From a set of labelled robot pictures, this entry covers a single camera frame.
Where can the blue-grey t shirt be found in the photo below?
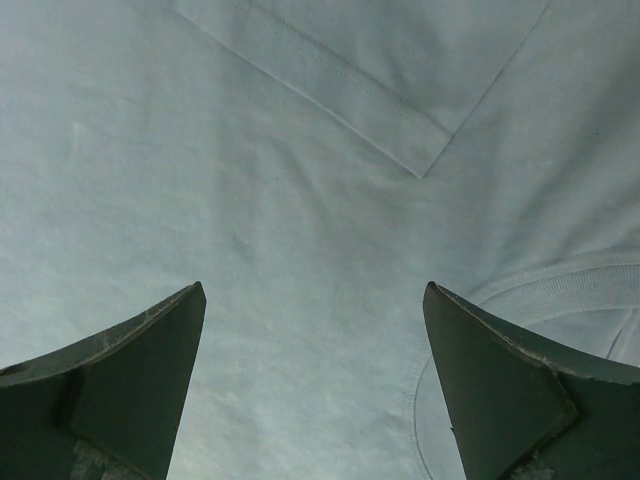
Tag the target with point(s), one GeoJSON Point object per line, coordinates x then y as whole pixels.
{"type": "Point", "coordinates": [315, 164]}

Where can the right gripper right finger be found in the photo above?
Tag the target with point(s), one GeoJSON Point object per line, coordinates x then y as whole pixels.
{"type": "Point", "coordinates": [523, 406]}

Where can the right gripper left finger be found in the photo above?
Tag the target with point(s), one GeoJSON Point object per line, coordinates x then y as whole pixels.
{"type": "Point", "coordinates": [108, 406]}

